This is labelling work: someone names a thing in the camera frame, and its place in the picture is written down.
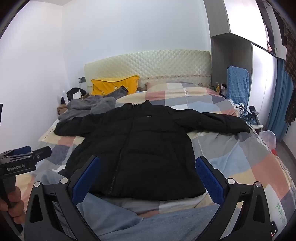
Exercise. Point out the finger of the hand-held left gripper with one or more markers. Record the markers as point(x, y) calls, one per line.
point(23, 150)
point(42, 153)

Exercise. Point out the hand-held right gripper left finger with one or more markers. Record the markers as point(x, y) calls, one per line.
point(85, 182)

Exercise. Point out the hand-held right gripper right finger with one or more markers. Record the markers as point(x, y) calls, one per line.
point(211, 182)

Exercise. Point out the black puffer jacket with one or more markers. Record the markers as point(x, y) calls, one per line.
point(143, 148)

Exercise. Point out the person's left hand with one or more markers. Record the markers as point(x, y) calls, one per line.
point(14, 204)

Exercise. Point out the patchwork checked quilt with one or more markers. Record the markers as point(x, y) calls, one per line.
point(245, 162)

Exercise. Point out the wooden nightstand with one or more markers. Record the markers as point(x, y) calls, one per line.
point(62, 107)

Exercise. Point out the white bottle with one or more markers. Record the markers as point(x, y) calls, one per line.
point(65, 96)

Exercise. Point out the black bag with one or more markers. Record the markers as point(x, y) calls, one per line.
point(74, 90)

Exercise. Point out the person's legs in jeans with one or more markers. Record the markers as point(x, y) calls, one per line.
point(138, 227)

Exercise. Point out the white side table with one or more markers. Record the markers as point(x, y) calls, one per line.
point(257, 126)

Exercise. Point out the grey fleece garment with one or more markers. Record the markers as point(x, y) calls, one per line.
point(97, 104)

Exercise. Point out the white plastic bag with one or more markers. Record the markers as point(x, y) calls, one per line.
point(269, 138)

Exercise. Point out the black phone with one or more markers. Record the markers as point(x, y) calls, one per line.
point(274, 229)

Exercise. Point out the dark bottle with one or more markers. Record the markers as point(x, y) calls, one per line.
point(224, 89)

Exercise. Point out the yellow bottle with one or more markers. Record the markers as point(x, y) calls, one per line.
point(217, 88)

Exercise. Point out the yellow garment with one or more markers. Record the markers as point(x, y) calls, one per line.
point(108, 85)

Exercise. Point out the blue curtain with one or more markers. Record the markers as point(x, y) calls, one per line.
point(279, 97)

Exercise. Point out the grey and white wardrobe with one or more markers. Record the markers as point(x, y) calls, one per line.
point(231, 46)

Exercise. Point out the brown tweed garment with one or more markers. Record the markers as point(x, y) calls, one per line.
point(290, 69)

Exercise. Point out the wall socket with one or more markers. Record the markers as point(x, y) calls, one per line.
point(81, 80)

